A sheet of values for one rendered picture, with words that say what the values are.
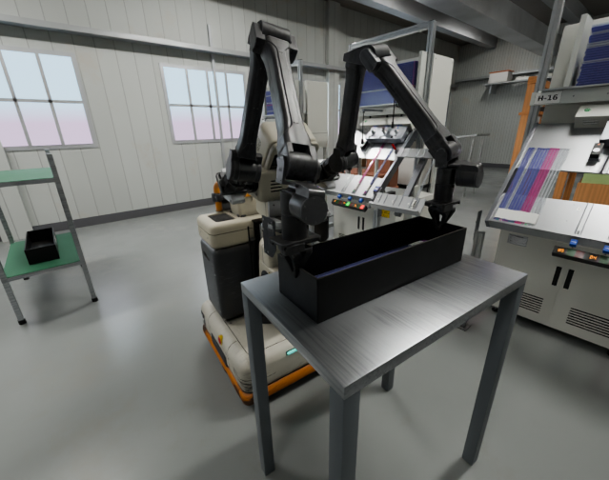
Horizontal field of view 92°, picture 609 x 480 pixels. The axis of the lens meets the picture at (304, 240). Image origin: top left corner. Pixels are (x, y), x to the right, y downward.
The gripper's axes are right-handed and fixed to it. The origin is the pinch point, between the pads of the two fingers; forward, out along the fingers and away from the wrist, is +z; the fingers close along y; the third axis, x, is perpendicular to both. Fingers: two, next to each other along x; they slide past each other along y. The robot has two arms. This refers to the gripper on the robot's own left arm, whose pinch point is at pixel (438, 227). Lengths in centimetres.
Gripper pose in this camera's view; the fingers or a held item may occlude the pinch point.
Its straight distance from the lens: 108.1
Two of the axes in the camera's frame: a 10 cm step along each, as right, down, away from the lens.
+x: -5.5, -2.7, 7.9
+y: 8.3, -2.2, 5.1
